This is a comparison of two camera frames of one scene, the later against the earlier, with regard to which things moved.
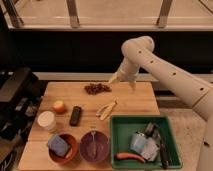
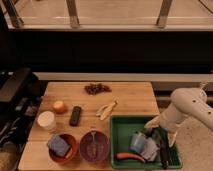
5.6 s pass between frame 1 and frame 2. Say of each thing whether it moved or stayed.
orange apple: stayed
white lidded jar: stayed
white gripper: moved
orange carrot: stayed
